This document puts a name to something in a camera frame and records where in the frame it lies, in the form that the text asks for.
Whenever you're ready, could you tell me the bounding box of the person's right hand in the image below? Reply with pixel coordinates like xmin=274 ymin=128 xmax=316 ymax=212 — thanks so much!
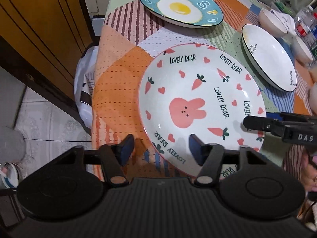
xmin=300 ymin=150 xmax=316 ymax=192

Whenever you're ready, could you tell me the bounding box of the red label water bottle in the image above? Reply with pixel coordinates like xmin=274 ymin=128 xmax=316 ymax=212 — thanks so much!
xmin=295 ymin=5 xmax=316 ymax=38

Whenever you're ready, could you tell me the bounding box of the pink rabbit plate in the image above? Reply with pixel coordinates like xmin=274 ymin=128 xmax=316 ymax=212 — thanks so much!
xmin=138 ymin=44 xmax=266 ymax=176

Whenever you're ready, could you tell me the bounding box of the teal egg plate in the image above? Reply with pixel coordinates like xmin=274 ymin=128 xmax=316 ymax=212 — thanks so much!
xmin=140 ymin=0 xmax=223 ymax=29

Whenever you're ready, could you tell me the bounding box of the white plastic bag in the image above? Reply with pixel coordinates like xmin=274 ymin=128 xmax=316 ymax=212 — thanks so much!
xmin=74 ymin=46 xmax=99 ymax=129

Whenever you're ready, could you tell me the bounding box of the white ribbed bowl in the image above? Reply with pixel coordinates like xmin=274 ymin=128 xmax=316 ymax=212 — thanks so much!
xmin=258 ymin=8 xmax=288 ymax=38
xmin=308 ymin=82 xmax=317 ymax=115
xmin=291 ymin=36 xmax=313 ymax=64

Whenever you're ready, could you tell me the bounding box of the white sun plate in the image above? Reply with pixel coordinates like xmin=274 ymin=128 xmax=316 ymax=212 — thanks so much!
xmin=241 ymin=24 xmax=297 ymax=92

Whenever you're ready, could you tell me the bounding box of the white tissue pack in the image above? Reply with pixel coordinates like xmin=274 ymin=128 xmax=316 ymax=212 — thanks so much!
xmin=270 ymin=9 xmax=296 ymax=36

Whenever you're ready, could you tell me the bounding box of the green plastic basket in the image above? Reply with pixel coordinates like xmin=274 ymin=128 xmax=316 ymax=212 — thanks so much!
xmin=274 ymin=0 xmax=297 ymax=17

